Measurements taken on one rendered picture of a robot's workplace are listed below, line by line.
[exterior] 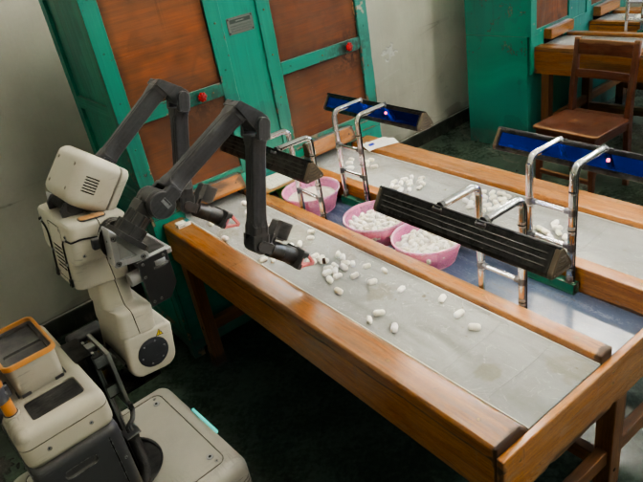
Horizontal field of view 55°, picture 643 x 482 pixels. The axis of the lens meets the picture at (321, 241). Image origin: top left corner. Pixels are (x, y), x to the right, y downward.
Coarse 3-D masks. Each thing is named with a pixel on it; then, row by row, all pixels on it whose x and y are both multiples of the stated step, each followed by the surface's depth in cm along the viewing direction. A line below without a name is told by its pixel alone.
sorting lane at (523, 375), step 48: (240, 240) 251; (288, 240) 244; (336, 240) 238; (384, 288) 204; (432, 288) 200; (384, 336) 182; (432, 336) 179; (480, 336) 175; (528, 336) 172; (480, 384) 159; (528, 384) 156; (576, 384) 154
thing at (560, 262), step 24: (384, 192) 184; (408, 216) 176; (432, 216) 169; (456, 216) 163; (456, 240) 163; (480, 240) 157; (504, 240) 152; (528, 240) 147; (528, 264) 146; (552, 264) 142
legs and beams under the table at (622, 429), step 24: (192, 288) 278; (240, 312) 300; (216, 336) 294; (216, 360) 298; (624, 408) 186; (600, 432) 192; (624, 432) 198; (600, 456) 192; (576, 480) 186; (600, 480) 201
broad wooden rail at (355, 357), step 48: (192, 240) 252; (240, 288) 225; (288, 288) 209; (288, 336) 207; (336, 336) 182; (384, 384) 167; (432, 384) 158; (432, 432) 157; (480, 432) 142; (480, 480) 148
